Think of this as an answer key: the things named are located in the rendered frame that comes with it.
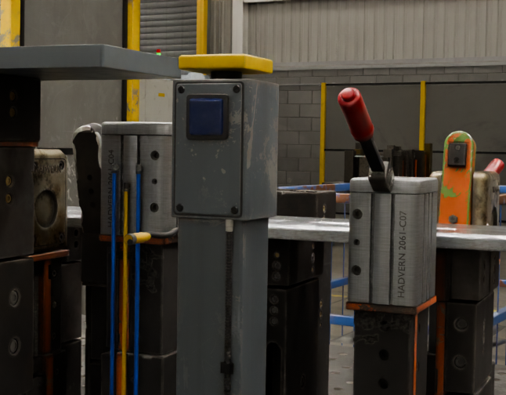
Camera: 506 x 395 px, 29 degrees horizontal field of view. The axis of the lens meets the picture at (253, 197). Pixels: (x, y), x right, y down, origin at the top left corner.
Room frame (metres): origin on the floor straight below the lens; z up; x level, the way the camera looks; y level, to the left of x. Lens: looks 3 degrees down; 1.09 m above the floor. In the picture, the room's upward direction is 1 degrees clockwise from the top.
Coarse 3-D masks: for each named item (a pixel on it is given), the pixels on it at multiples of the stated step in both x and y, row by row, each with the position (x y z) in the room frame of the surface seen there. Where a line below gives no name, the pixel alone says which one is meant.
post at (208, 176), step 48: (192, 96) 0.79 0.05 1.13; (240, 96) 0.77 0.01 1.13; (192, 144) 0.79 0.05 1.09; (240, 144) 0.77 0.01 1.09; (192, 192) 0.79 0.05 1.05; (240, 192) 0.77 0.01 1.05; (192, 240) 0.79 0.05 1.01; (240, 240) 0.78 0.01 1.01; (192, 288) 0.79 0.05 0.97; (240, 288) 0.78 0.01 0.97; (192, 336) 0.79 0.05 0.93; (240, 336) 0.78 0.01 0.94; (192, 384) 0.79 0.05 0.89; (240, 384) 0.78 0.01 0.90
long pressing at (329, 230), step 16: (80, 208) 1.31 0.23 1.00; (80, 224) 1.15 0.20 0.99; (272, 224) 1.06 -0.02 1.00; (288, 224) 1.06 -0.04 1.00; (304, 224) 1.11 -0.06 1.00; (320, 224) 1.11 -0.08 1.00; (336, 224) 1.14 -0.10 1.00; (448, 224) 1.14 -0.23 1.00; (464, 224) 1.15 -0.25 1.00; (304, 240) 1.04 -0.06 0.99; (320, 240) 1.04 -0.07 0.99; (336, 240) 1.03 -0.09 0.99; (448, 240) 0.98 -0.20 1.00; (464, 240) 0.98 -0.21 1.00; (480, 240) 0.97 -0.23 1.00; (496, 240) 0.97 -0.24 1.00
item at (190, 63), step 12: (180, 60) 0.80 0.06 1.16; (192, 60) 0.79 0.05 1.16; (204, 60) 0.79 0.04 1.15; (216, 60) 0.79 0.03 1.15; (228, 60) 0.78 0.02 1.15; (240, 60) 0.78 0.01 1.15; (252, 60) 0.79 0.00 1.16; (264, 60) 0.81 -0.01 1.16; (204, 72) 0.82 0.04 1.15; (216, 72) 0.80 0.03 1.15; (228, 72) 0.80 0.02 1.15; (240, 72) 0.81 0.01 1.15; (252, 72) 0.81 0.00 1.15; (264, 72) 0.82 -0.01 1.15
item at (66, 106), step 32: (32, 0) 4.30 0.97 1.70; (64, 0) 4.49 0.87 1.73; (96, 0) 4.71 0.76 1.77; (128, 0) 4.96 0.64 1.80; (0, 32) 4.16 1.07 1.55; (32, 32) 4.30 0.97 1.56; (64, 32) 4.49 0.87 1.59; (96, 32) 4.71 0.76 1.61; (128, 32) 4.96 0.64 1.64; (64, 96) 4.50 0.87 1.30; (96, 96) 4.72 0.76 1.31; (128, 96) 4.95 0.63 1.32; (64, 128) 4.51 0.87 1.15
